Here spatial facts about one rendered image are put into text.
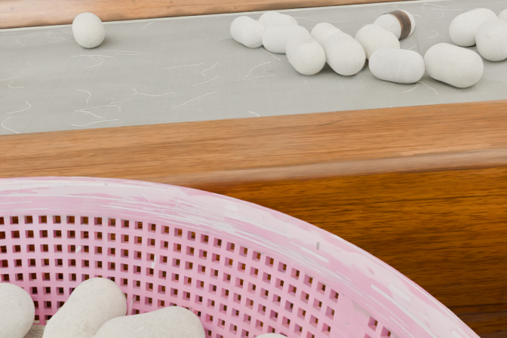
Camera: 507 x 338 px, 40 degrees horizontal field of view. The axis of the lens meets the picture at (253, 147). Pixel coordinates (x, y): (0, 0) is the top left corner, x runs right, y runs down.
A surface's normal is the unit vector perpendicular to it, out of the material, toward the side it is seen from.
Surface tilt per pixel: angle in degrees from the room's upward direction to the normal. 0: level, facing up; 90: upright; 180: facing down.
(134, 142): 0
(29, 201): 75
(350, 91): 0
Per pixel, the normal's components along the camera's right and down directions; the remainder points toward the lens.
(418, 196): 0.04, 0.39
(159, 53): -0.06, -0.92
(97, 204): -0.23, 0.15
